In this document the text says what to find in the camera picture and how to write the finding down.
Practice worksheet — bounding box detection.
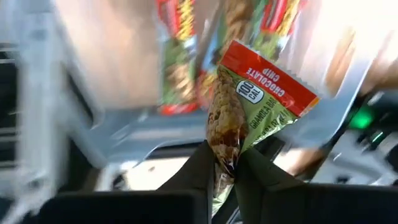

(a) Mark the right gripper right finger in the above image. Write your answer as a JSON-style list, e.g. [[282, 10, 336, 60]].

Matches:
[[234, 147, 308, 200]]

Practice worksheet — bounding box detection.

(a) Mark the red green chocolate chip bar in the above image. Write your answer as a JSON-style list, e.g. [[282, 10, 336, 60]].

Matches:
[[248, 0, 304, 62], [155, 0, 201, 116], [195, 0, 259, 110], [205, 39, 321, 218]]

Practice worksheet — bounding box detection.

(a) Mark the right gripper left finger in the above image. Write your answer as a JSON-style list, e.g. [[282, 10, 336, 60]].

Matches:
[[155, 139, 216, 200]]

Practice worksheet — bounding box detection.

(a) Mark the clear plastic container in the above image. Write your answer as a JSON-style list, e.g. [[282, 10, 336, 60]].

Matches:
[[0, 0, 398, 200]]

